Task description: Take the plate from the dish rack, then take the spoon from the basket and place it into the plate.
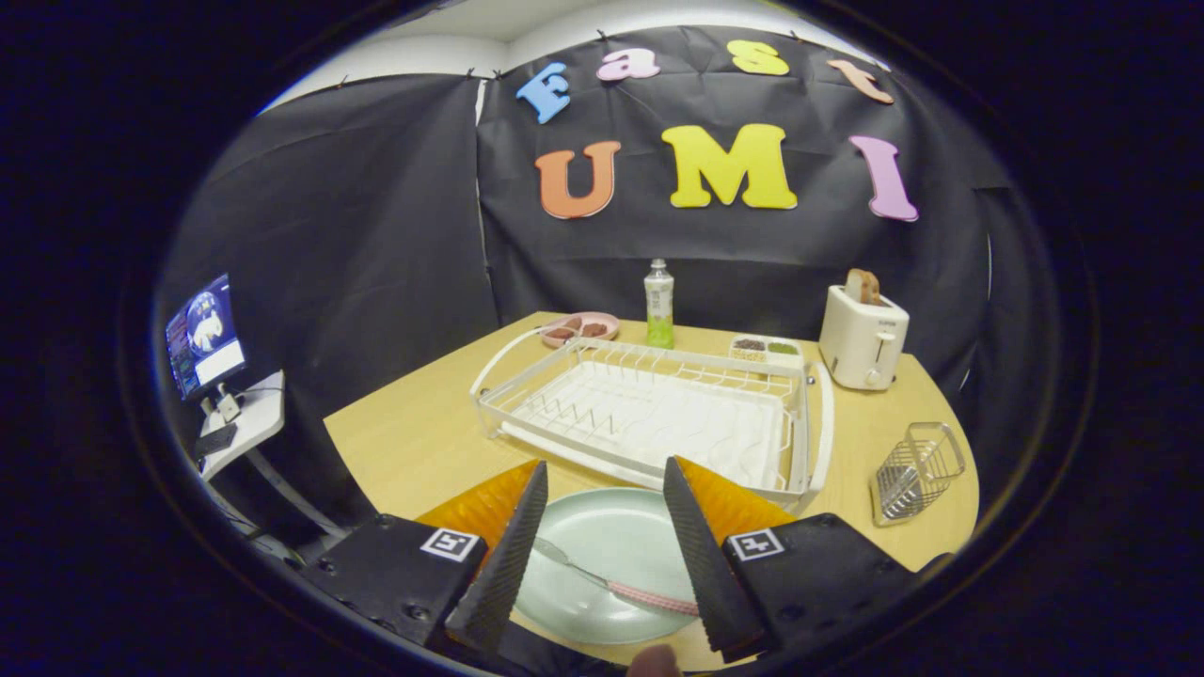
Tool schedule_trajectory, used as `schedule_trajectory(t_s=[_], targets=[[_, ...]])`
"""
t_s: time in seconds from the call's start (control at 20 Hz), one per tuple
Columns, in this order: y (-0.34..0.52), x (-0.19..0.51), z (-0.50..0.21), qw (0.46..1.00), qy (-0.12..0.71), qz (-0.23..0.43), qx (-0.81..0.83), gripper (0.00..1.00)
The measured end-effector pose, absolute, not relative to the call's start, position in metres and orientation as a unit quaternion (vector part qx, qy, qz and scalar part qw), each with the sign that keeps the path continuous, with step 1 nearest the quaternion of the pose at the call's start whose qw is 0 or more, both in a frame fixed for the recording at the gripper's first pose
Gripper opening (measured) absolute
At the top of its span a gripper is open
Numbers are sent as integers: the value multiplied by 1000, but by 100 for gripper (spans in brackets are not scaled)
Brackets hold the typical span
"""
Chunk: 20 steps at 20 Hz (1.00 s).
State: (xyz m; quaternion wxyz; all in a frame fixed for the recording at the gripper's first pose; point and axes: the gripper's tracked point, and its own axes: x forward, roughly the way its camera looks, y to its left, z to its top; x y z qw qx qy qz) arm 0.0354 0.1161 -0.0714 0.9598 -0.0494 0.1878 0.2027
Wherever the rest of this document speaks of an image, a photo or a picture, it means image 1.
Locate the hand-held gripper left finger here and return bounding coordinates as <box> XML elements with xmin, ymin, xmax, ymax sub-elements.
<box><xmin>301</xmin><ymin>459</ymin><xmax>549</xmax><ymax>654</ymax></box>

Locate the black keyboard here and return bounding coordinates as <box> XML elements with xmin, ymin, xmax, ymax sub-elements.
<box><xmin>193</xmin><ymin>423</ymin><xmax>239</xmax><ymax>460</ymax></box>

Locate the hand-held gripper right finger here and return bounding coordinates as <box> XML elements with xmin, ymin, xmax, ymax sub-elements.
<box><xmin>662</xmin><ymin>456</ymin><xmax>918</xmax><ymax>664</ymax></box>

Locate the white tray with beans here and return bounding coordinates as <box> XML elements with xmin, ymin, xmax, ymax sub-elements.
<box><xmin>729</xmin><ymin>335</ymin><xmax>806</xmax><ymax>370</ymax></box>

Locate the clear bottle green liquid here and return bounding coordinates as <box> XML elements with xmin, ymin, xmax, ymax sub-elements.
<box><xmin>643</xmin><ymin>259</ymin><xmax>675</xmax><ymax>350</ymax></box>

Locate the white toaster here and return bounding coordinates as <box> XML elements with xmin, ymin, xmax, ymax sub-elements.
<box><xmin>818</xmin><ymin>285</ymin><xmax>911</xmax><ymax>391</ymax></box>

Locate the white dish rack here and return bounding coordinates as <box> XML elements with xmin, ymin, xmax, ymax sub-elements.
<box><xmin>468</xmin><ymin>324</ymin><xmax>835</xmax><ymax>513</ymax></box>

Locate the computer monitor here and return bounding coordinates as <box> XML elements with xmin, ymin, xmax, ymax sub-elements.
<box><xmin>165</xmin><ymin>273</ymin><xmax>247</xmax><ymax>424</ymax></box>

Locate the pink divided plate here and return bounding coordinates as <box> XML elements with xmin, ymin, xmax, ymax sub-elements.
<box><xmin>539</xmin><ymin>311</ymin><xmax>621</xmax><ymax>350</ymax></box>

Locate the pale green plate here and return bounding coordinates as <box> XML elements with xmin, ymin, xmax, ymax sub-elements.
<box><xmin>515</xmin><ymin>486</ymin><xmax>702</xmax><ymax>646</ymax></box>

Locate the metal wire basket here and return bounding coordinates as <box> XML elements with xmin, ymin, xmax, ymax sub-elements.
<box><xmin>869</xmin><ymin>422</ymin><xmax>967</xmax><ymax>527</ymax></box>

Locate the pink checked handle spoon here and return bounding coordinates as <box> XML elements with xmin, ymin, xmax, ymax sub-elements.
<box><xmin>531</xmin><ymin>536</ymin><xmax>702</xmax><ymax>617</ymax></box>

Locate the white side table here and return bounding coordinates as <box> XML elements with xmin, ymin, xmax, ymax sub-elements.
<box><xmin>196</xmin><ymin>370</ymin><xmax>349</xmax><ymax>542</ymax></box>

